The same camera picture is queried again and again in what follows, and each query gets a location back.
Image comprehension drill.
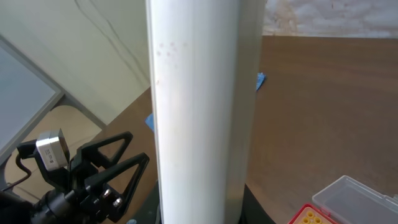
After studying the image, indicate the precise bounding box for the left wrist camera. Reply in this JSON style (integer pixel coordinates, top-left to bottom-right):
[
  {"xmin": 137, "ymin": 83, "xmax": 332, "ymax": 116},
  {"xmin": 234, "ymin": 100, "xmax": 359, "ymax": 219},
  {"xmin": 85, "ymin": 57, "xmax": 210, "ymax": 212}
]
[{"xmin": 35, "ymin": 129, "xmax": 71, "ymax": 172}]

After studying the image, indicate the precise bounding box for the blue cloth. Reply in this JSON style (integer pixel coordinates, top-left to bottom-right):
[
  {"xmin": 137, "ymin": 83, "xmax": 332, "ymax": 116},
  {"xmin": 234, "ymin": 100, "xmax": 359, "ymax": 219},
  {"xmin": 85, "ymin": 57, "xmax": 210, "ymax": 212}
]
[{"xmin": 144, "ymin": 72, "xmax": 267, "ymax": 133}]

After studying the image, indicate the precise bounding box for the black cable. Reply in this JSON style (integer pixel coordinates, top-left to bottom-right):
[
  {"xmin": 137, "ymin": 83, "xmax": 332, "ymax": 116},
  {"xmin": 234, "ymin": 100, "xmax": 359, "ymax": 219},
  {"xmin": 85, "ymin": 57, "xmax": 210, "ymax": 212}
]
[{"xmin": 1, "ymin": 152, "xmax": 32, "ymax": 191}]

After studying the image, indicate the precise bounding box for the white pipette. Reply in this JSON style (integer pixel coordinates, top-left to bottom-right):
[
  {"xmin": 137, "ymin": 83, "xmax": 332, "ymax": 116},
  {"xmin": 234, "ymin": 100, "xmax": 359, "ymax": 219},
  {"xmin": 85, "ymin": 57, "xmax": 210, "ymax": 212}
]
[{"xmin": 145, "ymin": 0, "xmax": 268, "ymax": 224}]

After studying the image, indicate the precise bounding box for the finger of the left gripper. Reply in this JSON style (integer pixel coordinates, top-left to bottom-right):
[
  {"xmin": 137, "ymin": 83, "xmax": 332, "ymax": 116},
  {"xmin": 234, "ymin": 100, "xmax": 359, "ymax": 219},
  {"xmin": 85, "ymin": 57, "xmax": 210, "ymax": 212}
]
[
  {"xmin": 76, "ymin": 131, "xmax": 134, "ymax": 171},
  {"xmin": 84, "ymin": 152, "xmax": 151, "ymax": 223}
]

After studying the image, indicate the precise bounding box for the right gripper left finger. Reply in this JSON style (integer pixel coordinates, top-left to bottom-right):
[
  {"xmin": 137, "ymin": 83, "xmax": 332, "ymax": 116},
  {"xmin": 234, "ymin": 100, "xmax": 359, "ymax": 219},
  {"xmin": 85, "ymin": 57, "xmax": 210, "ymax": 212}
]
[{"xmin": 136, "ymin": 182, "xmax": 163, "ymax": 224}]

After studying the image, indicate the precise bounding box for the red and yellow tip box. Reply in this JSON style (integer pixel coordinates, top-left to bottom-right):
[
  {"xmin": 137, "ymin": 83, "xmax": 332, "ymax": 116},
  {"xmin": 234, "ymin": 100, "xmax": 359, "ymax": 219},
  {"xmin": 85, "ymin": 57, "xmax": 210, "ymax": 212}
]
[{"xmin": 287, "ymin": 175, "xmax": 398, "ymax": 224}]

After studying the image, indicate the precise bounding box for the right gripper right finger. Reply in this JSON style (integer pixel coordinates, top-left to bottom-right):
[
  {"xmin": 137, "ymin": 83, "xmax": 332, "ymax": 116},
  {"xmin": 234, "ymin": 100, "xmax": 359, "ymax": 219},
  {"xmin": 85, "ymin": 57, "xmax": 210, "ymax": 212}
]
[{"xmin": 238, "ymin": 184, "xmax": 276, "ymax": 224}]

